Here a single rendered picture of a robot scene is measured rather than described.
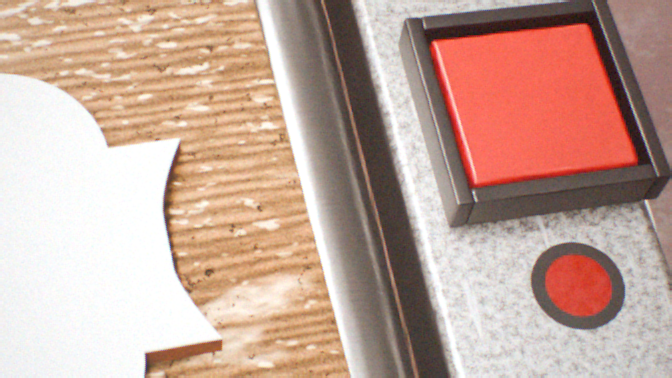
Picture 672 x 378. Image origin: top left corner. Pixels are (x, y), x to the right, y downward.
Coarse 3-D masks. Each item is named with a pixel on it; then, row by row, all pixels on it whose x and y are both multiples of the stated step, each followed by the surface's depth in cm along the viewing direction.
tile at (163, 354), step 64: (0, 128) 40; (64, 128) 40; (0, 192) 39; (64, 192) 39; (128, 192) 39; (0, 256) 38; (64, 256) 38; (128, 256) 38; (0, 320) 37; (64, 320) 37; (128, 320) 37; (192, 320) 38
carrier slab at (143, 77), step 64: (0, 0) 44; (64, 0) 44; (128, 0) 44; (192, 0) 45; (0, 64) 42; (64, 64) 43; (128, 64) 43; (192, 64) 43; (256, 64) 44; (128, 128) 42; (192, 128) 42; (256, 128) 42; (192, 192) 41; (256, 192) 41; (192, 256) 40; (256, 256) 40; (256, 320) 39; (320, 320) 39
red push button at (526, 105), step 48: (432, 48) 46; (480, 48) 46; (528, 48) 46; (576, 48) 46; (480, 96) 45; (528, 96) 45; (576, 96) 45; (480, 144) 44; (528, 144) 44; (576, 144) 44; (624, 144) 44
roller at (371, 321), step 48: (288, 0) 47; (288, 48) 46; (288, 96) 45; (336, 96) 46; (336, 144) 44; (336, 192) 43; (336, 240) 42; (336, 288) 42; (384, 288) 42; (384, 336) 41
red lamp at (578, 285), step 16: (576, 256) 44; (560, 272) 43; (576, 272) 43; (592, 272) 43; (560, 288) 43; (576, 288) 43; (592, 288) 43; (608, 288) 43; (560, 304) 43; (576, 304) 43; (592, 304) 43
